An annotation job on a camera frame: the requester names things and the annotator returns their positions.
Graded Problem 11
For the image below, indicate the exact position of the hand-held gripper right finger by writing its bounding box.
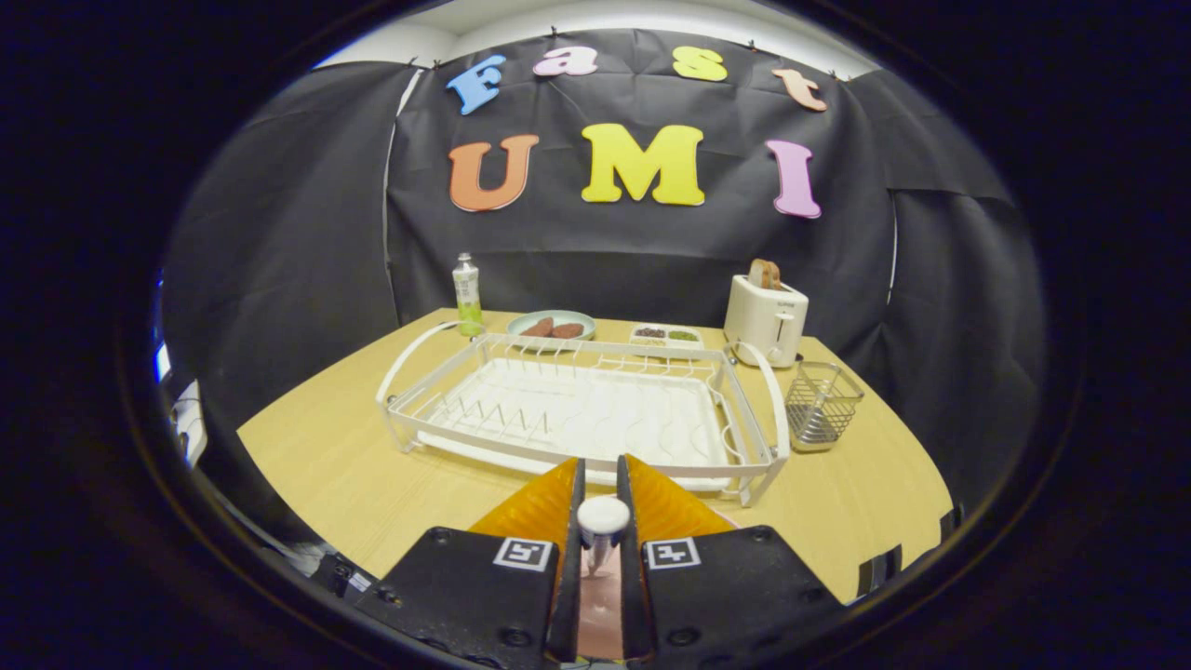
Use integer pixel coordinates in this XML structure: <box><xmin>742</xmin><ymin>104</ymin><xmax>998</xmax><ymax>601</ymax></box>
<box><xmin>616</xmin><ymin>453</ymin><xmax>843</xmax><ymax>667</ymax></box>

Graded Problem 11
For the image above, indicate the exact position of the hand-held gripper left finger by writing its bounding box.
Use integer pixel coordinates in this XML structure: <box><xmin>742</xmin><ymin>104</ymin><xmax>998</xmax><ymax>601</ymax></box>
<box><xmin>358</xmin><ymin>456</ymin><xmax>587</xmax><ymax>667</ymax></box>

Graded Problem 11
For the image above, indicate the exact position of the pink plate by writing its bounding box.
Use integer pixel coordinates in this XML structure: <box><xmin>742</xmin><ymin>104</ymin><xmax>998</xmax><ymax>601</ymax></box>
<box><xmin>575</xmin><ymin>544</ymin><xmax>629</xmax><ymax>663</ymax></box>

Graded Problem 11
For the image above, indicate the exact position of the white wire dish rack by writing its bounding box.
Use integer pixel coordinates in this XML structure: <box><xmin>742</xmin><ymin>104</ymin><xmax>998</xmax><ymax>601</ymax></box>
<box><xmin>376</xmin><ymin>321</ymin><xmax>792</xmax><ymax>508</ymax></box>

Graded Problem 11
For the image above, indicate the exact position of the metal wire basket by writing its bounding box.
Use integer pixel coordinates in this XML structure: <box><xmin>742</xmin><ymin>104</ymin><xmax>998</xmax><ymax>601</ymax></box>
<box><xmin>785</xmin><ymin>361</ymin><xmax>865</xmax><ymax>454</ymax></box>

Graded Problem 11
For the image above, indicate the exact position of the white divided seed dish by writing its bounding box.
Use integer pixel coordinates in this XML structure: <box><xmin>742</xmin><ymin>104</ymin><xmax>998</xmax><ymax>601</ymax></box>
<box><xmin>629</xmin><ymin>324</ymin><xmax>705</xmax><ymax>351</ymax></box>

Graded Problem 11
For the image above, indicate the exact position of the pale green plate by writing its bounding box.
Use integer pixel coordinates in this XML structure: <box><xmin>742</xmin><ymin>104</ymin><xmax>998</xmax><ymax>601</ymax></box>
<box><xmin>507</xmin><ymin>310</ymin><xmax>597</xmax><ymax>342</ymax></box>

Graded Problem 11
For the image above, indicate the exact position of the cream toaster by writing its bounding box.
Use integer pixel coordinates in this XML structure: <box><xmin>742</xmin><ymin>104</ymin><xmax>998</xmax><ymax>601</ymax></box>
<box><xmin>723</xmin><ymin>274</ymin><xmax>810</xmax><ymax>369</ymax></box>

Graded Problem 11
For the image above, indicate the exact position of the green drink bottle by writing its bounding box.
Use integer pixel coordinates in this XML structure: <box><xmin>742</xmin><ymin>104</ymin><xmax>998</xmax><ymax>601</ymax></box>
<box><xmin>452</xmin><ymin>252</ymin><xmax>484</xmax><ymax>337</ymax></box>

